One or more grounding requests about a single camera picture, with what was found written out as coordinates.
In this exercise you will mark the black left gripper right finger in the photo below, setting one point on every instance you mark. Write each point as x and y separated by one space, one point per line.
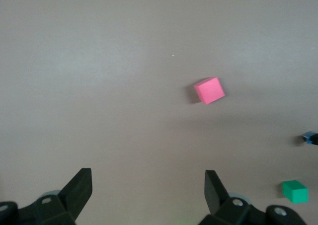
216 195

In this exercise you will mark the pink foam cube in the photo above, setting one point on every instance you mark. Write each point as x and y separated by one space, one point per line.
210 91

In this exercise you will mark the brown table cover cloth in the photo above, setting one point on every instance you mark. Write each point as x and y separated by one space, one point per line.
99 86

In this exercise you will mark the green foam cube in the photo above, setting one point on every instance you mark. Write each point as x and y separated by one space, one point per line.
295 192

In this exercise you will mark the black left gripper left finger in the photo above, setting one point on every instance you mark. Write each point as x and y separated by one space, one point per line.
74 192

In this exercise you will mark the yellow-capped push button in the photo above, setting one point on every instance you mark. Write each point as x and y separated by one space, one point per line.
310 138

